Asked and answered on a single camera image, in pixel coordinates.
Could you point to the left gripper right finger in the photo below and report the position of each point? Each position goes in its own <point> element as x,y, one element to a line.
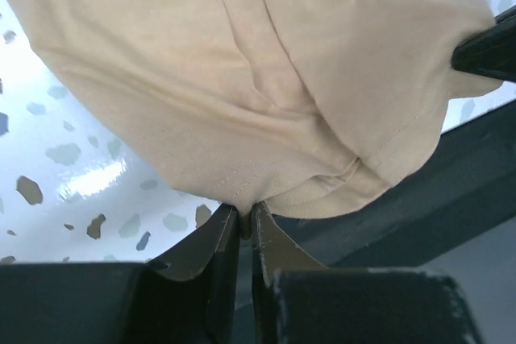
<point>298,300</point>

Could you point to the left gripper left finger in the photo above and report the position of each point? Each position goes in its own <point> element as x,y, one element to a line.
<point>185,295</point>

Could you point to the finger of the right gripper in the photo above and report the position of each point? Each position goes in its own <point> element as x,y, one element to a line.
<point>491,53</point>

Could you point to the beige t shirt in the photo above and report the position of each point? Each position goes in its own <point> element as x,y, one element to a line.
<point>314,107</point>

